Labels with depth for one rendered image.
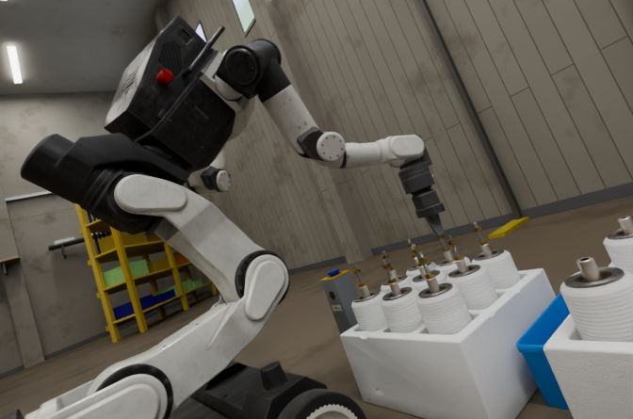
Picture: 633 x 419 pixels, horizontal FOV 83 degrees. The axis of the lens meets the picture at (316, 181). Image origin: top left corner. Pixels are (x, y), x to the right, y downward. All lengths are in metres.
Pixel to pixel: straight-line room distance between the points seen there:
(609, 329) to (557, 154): 2.33
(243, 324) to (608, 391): 0.64
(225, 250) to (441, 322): 0.50
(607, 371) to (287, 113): 0.74
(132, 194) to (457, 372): 0.74
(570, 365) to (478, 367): 0.18
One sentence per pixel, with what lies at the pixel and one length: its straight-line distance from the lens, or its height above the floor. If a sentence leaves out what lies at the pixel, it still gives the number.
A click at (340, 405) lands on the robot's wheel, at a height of 0.16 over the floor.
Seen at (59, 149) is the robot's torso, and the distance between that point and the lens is 0.90.
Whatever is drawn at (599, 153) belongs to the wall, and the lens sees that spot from 2.88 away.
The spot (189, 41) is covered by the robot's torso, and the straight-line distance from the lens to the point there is 1.01.
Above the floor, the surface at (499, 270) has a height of 0.22.
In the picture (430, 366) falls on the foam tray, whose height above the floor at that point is 0.12.
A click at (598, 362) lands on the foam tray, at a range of 0.66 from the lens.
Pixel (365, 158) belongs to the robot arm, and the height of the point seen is 0.60.
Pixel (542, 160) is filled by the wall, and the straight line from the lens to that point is 2.97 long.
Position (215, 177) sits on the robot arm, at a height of 0.76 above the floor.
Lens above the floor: 0.46
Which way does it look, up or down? 8 degrees up
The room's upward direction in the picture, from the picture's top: 21 degrees counter-clockwise
